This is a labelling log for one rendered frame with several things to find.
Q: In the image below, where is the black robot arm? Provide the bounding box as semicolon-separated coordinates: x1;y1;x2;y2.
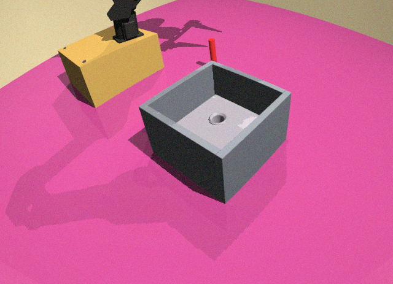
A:
107;0;144;44

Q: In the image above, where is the red peg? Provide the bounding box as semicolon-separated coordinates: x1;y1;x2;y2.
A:
208;39;217;62

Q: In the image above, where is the white square plate with hole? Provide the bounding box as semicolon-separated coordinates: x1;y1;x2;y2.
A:
177;94;259;149

